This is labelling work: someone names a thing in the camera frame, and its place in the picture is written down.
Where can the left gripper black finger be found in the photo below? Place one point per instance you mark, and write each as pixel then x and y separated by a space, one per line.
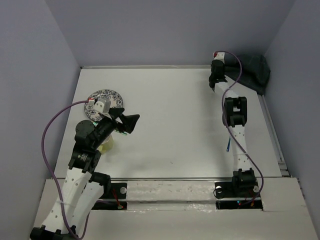
pixel 128 122
pixel 116 112

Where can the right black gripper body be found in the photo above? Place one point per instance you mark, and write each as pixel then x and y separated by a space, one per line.
pixel 223 71

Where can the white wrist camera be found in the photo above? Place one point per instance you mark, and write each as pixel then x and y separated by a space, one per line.
pixel 100 105
pixel 219 55

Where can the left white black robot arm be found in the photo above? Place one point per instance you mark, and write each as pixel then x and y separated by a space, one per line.
pixel 82 186

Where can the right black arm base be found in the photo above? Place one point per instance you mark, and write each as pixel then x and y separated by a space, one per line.
pixel 228 199

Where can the white foam strip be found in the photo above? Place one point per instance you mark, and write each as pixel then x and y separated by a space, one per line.
pixel 170 191

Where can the pale yellow cup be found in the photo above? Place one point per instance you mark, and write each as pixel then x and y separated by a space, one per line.
pixel 107 145

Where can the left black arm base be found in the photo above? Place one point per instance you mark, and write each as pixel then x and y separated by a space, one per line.
pixel 113 199

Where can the blue white patterned plate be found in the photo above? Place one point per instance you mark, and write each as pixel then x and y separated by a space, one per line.
pixel 116 101

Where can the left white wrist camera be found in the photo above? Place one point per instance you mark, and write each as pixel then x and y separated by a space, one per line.
pixel 100 105

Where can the dark grey checked cloth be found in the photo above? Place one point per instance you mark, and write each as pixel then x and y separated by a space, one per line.
pixel 255 71

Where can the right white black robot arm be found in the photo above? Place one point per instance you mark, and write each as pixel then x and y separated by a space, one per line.
pixel 234 118

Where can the iridescent green fork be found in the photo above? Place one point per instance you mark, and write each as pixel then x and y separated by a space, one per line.
pixel 122 133

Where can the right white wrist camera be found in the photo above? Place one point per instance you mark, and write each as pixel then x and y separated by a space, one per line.
pixel 219 55

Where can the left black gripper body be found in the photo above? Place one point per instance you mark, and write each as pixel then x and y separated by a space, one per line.
pixel 106 128

